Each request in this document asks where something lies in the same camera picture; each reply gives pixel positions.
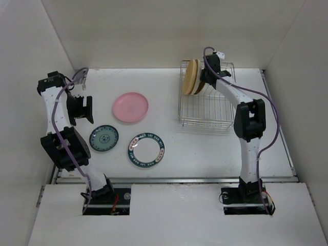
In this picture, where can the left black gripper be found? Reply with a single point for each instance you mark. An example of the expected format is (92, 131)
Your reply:
(82, 111)

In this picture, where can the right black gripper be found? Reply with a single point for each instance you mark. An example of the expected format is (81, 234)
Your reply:
(203, 77)

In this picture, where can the brown gold plate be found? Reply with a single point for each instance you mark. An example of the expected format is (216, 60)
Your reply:
(200, 87)

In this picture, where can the dark green plate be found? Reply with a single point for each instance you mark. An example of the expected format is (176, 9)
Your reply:
(103, 138)

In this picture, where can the pink plastic plate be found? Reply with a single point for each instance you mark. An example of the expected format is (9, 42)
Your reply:
(130, 107)

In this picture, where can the blue rimmed grey plate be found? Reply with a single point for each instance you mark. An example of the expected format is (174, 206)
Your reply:
(146, 150)

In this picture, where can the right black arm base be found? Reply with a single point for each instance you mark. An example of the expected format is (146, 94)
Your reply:
(234, 204)

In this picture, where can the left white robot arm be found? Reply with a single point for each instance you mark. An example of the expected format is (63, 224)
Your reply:
(62, 142)

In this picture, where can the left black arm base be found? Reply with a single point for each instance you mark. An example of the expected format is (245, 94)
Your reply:
(116, 204)

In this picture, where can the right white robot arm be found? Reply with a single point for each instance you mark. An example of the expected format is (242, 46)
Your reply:
(249, 125)

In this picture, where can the white plate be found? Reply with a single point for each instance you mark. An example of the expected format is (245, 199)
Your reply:
(197, 80)

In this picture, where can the tan yellow plate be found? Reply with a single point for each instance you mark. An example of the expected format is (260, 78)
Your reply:
(190, 77)

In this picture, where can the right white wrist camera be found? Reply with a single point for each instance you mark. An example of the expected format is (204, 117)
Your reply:
(221, 55)

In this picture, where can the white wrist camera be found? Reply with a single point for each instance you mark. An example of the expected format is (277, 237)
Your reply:
(82, 82)
(221, 55)

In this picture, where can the metal wire dish rack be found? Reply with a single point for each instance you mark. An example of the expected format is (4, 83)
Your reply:
(209, 108)

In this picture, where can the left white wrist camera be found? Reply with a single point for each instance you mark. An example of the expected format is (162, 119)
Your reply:
(82, 82)

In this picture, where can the front aluminium rail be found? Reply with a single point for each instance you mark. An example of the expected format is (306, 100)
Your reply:
(75, 180)

